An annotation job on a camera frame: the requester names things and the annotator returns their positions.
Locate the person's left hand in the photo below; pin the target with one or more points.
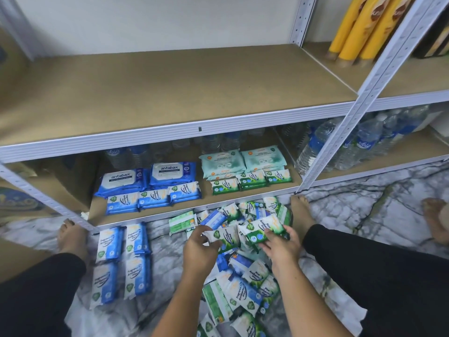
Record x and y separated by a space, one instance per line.
200 252

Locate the person's right hand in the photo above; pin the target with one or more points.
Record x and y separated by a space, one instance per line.
280 250

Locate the pile of wipes packets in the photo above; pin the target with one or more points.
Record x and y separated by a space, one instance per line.
238 284

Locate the teal wipes pack stack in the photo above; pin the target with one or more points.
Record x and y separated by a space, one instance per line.
263 156
223 163

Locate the grey metal shelf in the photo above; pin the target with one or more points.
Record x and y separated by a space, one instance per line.
175 129

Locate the person's left forearm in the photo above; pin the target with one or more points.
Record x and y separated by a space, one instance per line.
182 305

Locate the person's right forearm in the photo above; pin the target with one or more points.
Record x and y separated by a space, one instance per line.
316 305

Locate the person's right foot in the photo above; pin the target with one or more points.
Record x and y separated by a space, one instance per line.
301 214

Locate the person's foot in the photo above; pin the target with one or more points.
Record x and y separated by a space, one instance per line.
301 214
435 217
72 238

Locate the person's right leg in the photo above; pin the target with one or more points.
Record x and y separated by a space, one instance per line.
386 277

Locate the person's left foot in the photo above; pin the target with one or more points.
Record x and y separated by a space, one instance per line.
72 238

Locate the water bottles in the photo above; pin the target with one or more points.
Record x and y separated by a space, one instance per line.
358 136

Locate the plain cardboard box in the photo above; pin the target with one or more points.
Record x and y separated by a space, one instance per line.
24 256

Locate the cardboard box blue print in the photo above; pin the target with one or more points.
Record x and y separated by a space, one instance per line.
28 196

